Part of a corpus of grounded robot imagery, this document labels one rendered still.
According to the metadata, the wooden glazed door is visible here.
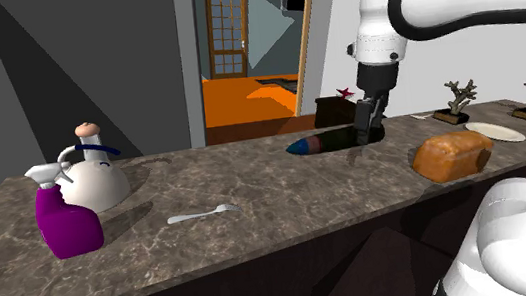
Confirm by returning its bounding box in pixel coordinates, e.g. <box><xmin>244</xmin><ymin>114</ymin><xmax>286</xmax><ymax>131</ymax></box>
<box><xmin>201</xmin><ymin>0</ymin><xmax>258</xmax><ymax>82</ymax></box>

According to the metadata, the silver fork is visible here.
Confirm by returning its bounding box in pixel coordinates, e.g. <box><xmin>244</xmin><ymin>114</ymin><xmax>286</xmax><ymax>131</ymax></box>
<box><xmin>165</xmin><ymin>201</ymin><xmax>243</xmax><ymax>225</ymax></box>

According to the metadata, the blue tipped dark oblong object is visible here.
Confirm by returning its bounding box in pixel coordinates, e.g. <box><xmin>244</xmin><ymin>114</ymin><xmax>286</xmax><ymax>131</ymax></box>
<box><xmin>284</xmin><ymin>128</ymin><xmax>359</xmax><ymax>159</ymax></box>

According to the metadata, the dark brown cabinet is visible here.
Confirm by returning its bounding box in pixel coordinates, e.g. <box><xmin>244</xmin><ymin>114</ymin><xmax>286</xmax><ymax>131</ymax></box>
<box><xmin>310</xmin><ymin>86</ymin><xmax>363</xmax><ymax>131</ymax></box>

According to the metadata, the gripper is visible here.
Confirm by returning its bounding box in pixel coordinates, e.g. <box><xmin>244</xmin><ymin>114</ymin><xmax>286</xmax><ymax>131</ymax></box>
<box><xmin>347</xmin><ymin>58</ymin><xmax>408</xmax><ymax>147</ymax></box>

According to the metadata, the white jug with cork stopper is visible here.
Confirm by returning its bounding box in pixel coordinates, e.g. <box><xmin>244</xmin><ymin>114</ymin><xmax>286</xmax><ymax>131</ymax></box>
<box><xmin>49</xmin><ymin>117</ymin><xmax>134</xmax><ymax>219</ymax></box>

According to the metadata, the purple spray bottle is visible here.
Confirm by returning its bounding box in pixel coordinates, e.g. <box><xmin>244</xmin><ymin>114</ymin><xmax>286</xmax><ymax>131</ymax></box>
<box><xmin>23</xmin><ymin>157</ymin><xmax>107</xmax><ymax>264</ymax></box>

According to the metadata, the dark floor rug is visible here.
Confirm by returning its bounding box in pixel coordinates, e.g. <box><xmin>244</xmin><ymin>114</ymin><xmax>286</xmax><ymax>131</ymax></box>
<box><xmin>254</xmin><ymin>73</ymin><xmax>301</xmax><ymax>98</ymax></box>

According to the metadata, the white plate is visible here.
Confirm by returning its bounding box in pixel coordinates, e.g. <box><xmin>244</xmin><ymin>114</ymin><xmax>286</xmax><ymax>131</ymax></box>
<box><xmin>464</xmin><ymin>116</ymin><xmax>526</xmax><ymax>149</ymax></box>

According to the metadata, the brown bread loaf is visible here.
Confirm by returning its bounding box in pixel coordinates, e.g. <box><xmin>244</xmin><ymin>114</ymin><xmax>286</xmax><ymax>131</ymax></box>
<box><xmin>409</xmin><ymin>127</ymin><xmax>498</xmax><ymax>186</ymax></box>

